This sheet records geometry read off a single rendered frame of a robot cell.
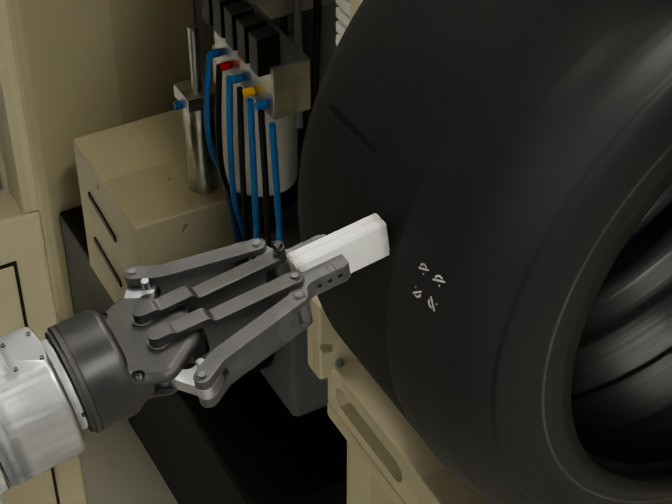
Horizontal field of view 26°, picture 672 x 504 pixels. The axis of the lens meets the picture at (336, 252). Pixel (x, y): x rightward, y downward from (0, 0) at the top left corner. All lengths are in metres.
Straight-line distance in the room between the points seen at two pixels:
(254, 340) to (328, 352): 0.49
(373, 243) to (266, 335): 0.11
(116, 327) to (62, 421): 0.08
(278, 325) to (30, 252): 0.72
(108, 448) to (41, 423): 1.66
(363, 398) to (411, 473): 0.10
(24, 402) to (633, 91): 0.42
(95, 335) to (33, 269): 0.73
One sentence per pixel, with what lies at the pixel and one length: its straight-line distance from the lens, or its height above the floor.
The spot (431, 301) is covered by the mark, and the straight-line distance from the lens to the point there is 0.97.
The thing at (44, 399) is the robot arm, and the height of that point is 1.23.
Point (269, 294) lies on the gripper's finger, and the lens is 0.95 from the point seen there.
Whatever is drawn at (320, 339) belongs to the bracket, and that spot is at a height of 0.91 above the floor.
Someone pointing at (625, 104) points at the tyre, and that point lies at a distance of 0.92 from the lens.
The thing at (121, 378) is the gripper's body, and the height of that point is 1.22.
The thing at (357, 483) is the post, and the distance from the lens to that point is 1.79.
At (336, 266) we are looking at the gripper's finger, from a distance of 0.97.
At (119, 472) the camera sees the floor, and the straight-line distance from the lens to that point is 2.53.
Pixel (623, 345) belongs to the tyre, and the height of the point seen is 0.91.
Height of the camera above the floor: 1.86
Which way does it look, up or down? 39 degrees down
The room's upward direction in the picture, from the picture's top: straight up
